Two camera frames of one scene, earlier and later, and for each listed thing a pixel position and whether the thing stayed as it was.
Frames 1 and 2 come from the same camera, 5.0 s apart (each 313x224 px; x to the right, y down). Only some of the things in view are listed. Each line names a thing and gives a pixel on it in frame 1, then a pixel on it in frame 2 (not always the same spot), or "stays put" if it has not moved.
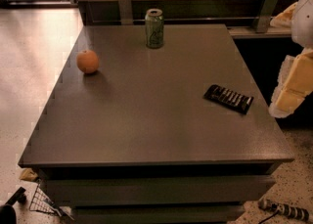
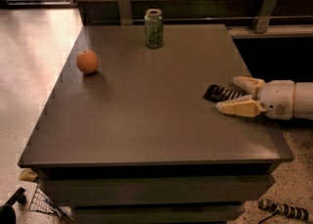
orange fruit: [87, 61] stays put
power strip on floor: [298, 213] stays put
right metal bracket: [263, 17] stays put
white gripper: [303, 19] → [278, 98]
